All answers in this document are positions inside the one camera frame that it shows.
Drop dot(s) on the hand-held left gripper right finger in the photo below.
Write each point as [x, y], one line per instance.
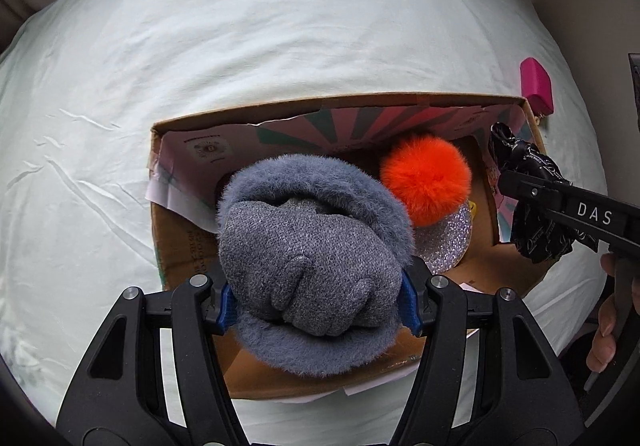
[407, 301]

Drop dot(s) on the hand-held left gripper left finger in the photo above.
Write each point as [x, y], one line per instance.
[227, 301]

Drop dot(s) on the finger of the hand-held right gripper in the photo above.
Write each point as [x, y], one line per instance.
[530, 186]

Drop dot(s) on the black scrunchie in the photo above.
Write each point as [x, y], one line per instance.
[537, 236]

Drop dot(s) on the cardboard box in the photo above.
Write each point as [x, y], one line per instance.
[190, 236]

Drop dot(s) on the grey fuzzy glove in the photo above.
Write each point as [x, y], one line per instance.
[300, 256]

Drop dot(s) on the orange pompom with glitter base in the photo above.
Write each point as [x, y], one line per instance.
[425, 176]

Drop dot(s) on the person's right hand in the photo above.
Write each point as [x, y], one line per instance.
[602, 331]

